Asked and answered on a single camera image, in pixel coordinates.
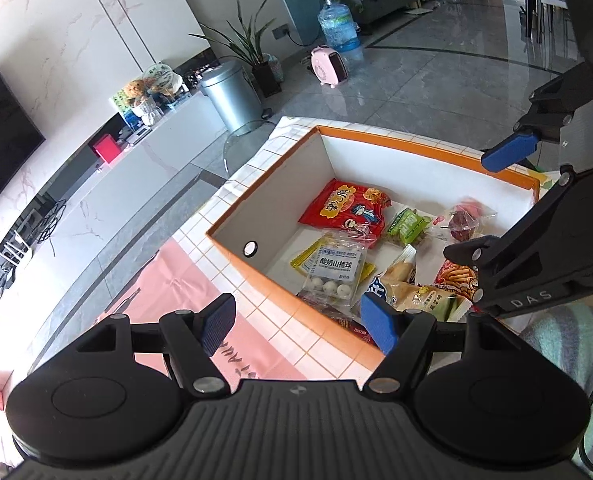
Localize green yellow snack packet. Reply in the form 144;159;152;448
397;282;472;324

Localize white marble tv console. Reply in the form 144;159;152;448
0;92;232;311

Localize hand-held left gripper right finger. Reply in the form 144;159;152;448
361;292;522;395

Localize orange stick snack packet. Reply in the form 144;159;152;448
431;260;482;306

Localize long red wafer packet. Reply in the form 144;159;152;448
321;305;373;342

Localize brown pastry packet red label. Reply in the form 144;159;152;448
439;199;497;244

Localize blue white snack bag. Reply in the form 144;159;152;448
364;274;398;311

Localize bread packet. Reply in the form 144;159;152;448
384;245;418;286

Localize long-leaf potted plant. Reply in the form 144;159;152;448
189;0;283;99

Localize white router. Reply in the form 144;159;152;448
0;225;33;267

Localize small red box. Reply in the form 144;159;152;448
90;135;120;165

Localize pink table mat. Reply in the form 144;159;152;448
94;240;308;386

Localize blue water bottle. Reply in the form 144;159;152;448
317;0;364;64

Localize green raisin packet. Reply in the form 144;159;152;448
387;207;447;249

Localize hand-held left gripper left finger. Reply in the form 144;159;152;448
75;292;237;396

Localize orange cardboard box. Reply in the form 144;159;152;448
206;125;542;362

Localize brown teddy bear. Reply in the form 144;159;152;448
124;79;150;106

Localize black cables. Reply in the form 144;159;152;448
35;199;68;242

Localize large red snack bag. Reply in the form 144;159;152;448
298;179;392;250

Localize black television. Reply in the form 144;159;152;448
0;52;46;221

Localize pink fan heater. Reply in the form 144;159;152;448
311;46;352;89

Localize silver trash can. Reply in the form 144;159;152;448
199;60;262;134

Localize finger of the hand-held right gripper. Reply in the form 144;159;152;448
443;234;501;307
481;61;593;172

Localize clear packet of white balls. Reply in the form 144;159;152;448
301;232;372;306

